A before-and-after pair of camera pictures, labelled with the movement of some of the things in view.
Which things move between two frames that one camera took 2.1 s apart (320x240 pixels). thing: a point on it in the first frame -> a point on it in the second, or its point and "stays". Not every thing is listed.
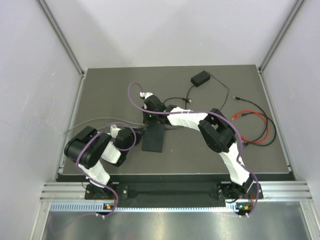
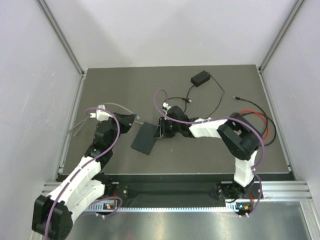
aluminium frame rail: [272, 191] stays
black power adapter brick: [200, 78] stays
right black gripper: [146, 120] -> [161, 130]
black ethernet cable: [266, 116] stays
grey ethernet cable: [103, 118] -> [135, 116]
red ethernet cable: [258, 141] stays
